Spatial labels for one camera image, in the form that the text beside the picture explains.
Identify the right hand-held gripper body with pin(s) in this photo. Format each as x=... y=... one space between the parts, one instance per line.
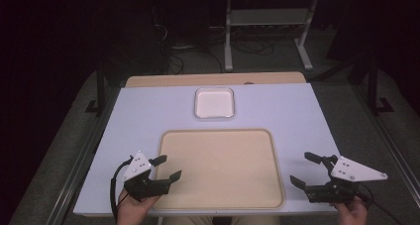
x=351 y=170

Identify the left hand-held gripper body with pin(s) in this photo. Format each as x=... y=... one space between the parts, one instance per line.
x=137 y=168

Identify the person's left hand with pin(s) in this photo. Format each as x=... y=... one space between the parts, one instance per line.
x=132 y=210

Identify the person's right hand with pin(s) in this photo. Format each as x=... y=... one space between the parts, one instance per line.
x=351 y=214

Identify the beige tray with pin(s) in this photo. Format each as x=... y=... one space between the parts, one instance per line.
x=221 y=168

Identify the pale tabletop board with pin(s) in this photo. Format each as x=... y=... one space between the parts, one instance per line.
x=270 y=112

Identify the white square dish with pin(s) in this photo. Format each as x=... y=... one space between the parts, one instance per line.
x=214 y=102

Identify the black metal stand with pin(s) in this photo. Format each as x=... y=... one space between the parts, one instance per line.
x=100 y=92
x=373 y=92

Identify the wooden table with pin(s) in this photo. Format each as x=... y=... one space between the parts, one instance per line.
x=214 y=79

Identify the metal floor rail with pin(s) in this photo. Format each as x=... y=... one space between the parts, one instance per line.
x=393 y=149
x=77 y=172

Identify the white metal desk frame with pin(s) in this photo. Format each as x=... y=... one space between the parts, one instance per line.
x=228 y=53

